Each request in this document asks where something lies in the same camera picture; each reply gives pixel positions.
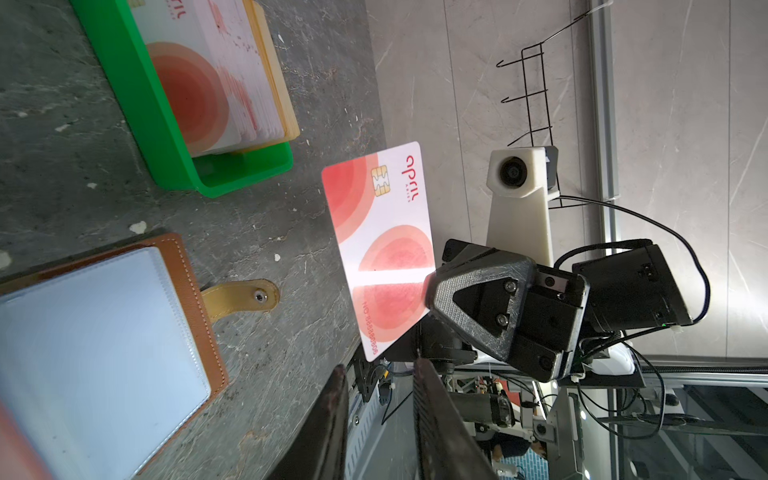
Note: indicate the black wire hook rack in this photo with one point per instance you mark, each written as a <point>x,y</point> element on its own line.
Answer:
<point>534,97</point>

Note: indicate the stack of cards in bin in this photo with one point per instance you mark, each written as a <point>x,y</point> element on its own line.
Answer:
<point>219,70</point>

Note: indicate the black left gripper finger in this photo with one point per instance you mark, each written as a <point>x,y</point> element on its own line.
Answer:
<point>319,449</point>

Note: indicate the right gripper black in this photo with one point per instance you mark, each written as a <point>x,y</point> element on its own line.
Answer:
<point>481,294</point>

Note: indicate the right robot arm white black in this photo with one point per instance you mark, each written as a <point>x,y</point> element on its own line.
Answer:
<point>633,289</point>

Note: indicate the green plastic card bin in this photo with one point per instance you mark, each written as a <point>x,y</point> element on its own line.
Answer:
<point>126,62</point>

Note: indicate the brown leather card holder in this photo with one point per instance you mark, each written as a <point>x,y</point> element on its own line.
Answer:
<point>106,358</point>

